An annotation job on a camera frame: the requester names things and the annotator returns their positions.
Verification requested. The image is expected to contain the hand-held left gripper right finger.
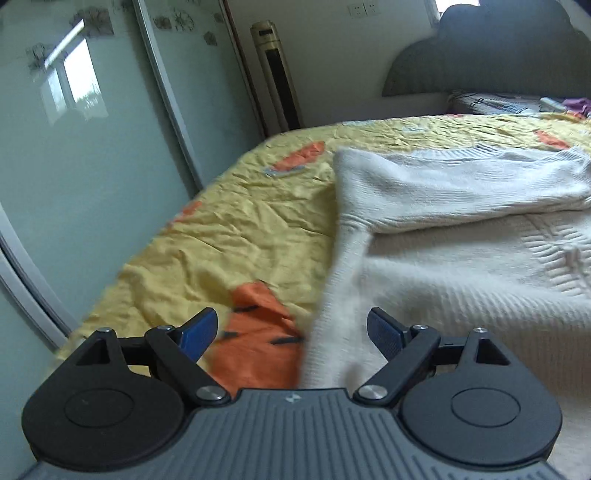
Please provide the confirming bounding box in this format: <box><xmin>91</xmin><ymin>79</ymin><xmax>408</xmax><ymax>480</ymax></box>
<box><xmin>353</xmin><ymin>307</ymin><xmax>512</xmax><ymax>408</ymax></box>

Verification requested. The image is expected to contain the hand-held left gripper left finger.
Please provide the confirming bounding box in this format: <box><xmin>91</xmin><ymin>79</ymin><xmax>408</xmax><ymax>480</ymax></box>
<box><xmin>75</xmin><ymin>307</ymin><xmax>232</xmax><ymax>408</ymax></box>

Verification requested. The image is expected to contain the white knit sweater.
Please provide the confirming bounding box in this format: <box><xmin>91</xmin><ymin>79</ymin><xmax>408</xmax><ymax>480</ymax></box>
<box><xmin>299</xmin><ymin>143</ymin><xmax>591</xmax><ymax>462</ymax></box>

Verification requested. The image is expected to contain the yellow orange printed bed sheet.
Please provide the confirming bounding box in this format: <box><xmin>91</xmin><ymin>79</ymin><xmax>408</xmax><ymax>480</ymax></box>
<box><xmin>54</xmin><ymin>113</ymin><xmax>591</xmax><ymax>393</ymax></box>

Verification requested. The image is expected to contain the flower-print glass wardrobe door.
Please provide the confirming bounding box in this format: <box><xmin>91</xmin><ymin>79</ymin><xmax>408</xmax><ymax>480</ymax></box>
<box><xmin>0</xmin><ymin>0</ymin><xmax>205</xmax><ymax>480</ymax></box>
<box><xmin>133</xmin><ymin>0</ymin><xmax>267</xmax><ymax>195</ymax></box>

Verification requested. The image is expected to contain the patterned pillow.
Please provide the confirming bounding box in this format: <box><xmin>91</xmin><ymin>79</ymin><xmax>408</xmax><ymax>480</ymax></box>
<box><xmin>445</xmin><ymin>91</ymin><xmax>591</xmax><ymax>117</ymax></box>

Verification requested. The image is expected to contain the gold tower air conditioner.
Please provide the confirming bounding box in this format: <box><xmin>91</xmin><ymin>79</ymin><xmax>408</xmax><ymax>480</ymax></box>
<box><xmin>250</xmin><ymin>19</ymin><xmax>304</xmax><ymax>137</ymax></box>

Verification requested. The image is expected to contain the grey padded headboard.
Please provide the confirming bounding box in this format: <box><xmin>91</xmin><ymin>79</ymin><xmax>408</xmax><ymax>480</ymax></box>
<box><xmin>382</xmin><ymin>0</ymin><xmax>591</xmax><ymax>99</ymax></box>

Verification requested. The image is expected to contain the purple cloth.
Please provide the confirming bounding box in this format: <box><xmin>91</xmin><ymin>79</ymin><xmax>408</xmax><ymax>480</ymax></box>
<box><xmin>564</xmin><ymin>96</ymin><xmax>591</xmax><ymax>119</ymax></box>

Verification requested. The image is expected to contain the window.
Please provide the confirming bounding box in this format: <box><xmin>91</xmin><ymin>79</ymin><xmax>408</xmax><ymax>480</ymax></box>
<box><xmin>433</xmin><ymin>0</ymin><xmax>482</xmax><ymax>25</ymax></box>

